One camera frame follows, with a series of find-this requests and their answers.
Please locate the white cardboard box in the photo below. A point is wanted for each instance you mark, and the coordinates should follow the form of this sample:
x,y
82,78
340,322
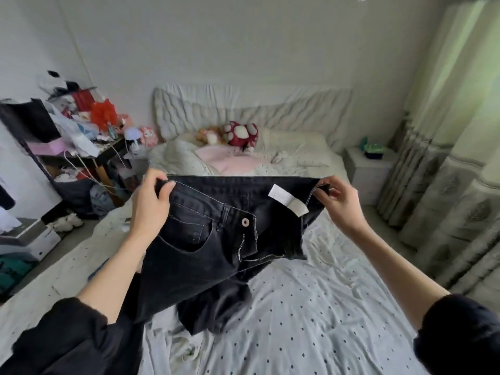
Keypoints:
x,y
31,239

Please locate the white hanging garment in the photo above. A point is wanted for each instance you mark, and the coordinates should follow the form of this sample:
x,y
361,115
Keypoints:
x,y
8,221

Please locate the person's right forearm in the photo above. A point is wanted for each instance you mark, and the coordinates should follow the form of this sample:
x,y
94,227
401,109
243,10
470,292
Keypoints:
x,y
398,273

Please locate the white tufted headboard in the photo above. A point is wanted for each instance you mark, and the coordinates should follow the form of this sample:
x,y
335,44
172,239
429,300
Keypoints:
x,y
297,109

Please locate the pink pillow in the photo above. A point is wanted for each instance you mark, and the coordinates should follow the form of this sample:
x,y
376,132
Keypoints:
x,y
230,161

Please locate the person's right hand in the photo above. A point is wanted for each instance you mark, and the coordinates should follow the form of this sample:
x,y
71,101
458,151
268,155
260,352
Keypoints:
x,y
344,205

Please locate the white shoe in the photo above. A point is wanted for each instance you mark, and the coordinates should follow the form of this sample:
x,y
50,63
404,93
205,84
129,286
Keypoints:
x,y
59,224
75,219

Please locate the small black item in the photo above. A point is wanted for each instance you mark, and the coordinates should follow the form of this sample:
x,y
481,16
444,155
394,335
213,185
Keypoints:
x,y
373,156

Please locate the person's left forearm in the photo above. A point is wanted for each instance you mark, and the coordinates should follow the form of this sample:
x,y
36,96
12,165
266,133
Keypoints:
x,y
109,281

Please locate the black hanging garment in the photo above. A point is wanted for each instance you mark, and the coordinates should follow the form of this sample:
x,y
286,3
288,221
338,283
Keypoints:
x,y
5,195

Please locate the white pillow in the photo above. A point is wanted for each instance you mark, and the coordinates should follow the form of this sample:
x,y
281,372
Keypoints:
x,y
297,148

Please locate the white bedside cabinet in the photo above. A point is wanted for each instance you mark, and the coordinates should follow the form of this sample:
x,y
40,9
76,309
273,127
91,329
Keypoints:
x,y
371,175

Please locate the person's left hand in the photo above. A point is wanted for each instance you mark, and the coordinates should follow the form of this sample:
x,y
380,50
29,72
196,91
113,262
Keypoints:
x,y
150,211

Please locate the white dotted bed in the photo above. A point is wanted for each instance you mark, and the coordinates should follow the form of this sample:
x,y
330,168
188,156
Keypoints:
x,y
312,316

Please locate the teal green box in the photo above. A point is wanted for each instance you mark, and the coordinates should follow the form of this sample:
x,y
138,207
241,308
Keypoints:
x,y
14,273

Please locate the pale grey rolled blanket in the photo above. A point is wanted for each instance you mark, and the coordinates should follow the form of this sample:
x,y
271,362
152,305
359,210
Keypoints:
x,y
176,156

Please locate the small pink plush toy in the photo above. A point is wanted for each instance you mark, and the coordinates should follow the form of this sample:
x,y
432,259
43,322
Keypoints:
x,y
149,136

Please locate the dark blue bin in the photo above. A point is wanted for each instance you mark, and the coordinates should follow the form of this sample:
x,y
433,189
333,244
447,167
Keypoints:
x,y
74,195

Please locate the beige plush toy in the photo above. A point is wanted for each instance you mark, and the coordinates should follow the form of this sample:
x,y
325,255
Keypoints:
x,y
209,137

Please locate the blue patterned bag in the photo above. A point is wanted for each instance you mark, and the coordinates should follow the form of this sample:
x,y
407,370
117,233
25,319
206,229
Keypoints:
x,y
101,200

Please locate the dark red fabric item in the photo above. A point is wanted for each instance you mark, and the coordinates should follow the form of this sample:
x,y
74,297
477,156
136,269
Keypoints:
x,y
240,135

